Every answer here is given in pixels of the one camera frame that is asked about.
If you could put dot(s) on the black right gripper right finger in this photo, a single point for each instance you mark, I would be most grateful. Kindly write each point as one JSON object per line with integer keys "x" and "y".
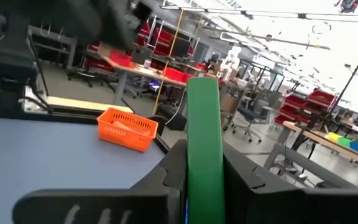
{"x": 291, "y": 207}

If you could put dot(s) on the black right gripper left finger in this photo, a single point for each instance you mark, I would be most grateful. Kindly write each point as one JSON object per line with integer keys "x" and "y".
{"x": 104, "y": 205}

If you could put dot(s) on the green rectangular foam block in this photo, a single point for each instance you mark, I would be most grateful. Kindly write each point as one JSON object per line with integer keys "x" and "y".
{"x": 205, "y": 149}

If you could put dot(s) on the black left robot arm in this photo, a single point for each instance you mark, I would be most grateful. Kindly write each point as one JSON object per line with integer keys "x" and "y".
{"x": 11, "y": 62}

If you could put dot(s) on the orange plastic basket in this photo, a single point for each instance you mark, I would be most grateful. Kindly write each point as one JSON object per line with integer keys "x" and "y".
{"x": 126, "y": 140}

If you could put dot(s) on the wooden top table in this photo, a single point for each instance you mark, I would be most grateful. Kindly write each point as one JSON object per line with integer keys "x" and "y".
{"x": 141, "y": 72}
{"x": 315, "y": 137}

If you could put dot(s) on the small yellow bin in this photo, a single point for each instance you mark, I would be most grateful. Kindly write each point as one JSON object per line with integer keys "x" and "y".
{"x": 333, "y": 137}

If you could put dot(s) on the small green bin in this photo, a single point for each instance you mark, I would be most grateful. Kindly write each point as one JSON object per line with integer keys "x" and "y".
{"x": 344, "y": 142}

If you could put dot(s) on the small blue bin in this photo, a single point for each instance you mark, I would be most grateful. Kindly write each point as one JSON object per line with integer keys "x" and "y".
{"x": 356, "y": 146}

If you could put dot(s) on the gray office chair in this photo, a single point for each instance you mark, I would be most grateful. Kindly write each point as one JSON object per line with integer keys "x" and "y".
{"x": 253, "y": 113}

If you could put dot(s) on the wooden side board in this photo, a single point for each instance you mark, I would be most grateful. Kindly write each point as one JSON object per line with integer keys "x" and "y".
{"x": 82, "y": 104}

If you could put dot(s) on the red bin shelf rack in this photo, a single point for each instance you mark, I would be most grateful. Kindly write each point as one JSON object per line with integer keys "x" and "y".
{"x": 163, "y": 35}
{"x": 322, "y": 97}

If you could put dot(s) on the cardboard box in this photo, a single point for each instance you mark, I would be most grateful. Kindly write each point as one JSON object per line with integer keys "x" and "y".
{"x": 228, "y": 104}

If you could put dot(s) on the red storage bin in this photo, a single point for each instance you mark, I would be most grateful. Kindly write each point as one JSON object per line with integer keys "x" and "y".
{"x": 174, "y": 74}
{"x": 120, "y": 59}

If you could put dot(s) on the white humanoid robot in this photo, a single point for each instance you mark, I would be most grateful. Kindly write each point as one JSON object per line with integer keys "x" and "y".
{"x": 232, "y": 62}

